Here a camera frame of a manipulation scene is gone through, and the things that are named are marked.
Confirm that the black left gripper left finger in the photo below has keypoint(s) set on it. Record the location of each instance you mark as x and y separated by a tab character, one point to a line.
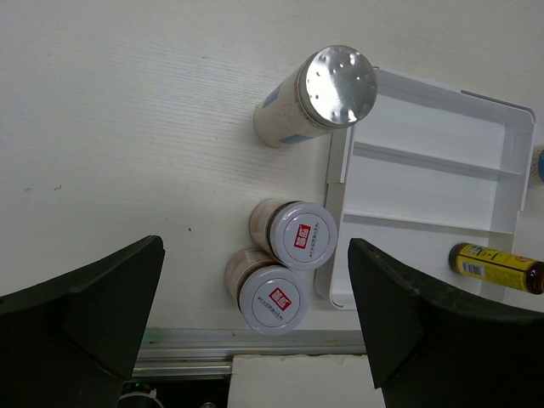
73	341

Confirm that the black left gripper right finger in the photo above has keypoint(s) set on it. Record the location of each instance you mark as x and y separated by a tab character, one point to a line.
431	344

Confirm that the silver-lid shaker bottle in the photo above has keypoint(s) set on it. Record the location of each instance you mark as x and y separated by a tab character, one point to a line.
333	89
537	165

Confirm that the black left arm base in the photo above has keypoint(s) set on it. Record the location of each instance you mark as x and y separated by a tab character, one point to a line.
191	391

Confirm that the front white-lid spice jar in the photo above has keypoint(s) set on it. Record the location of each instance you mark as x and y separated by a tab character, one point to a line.
271	298

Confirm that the white-lid spice jar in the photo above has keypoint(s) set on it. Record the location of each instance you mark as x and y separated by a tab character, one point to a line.
271	298
301	235

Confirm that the rear white-lid spice jar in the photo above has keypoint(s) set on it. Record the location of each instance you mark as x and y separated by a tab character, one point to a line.
301	235

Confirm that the white divided plastic tray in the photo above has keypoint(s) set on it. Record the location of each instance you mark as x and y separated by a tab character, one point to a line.
430	167

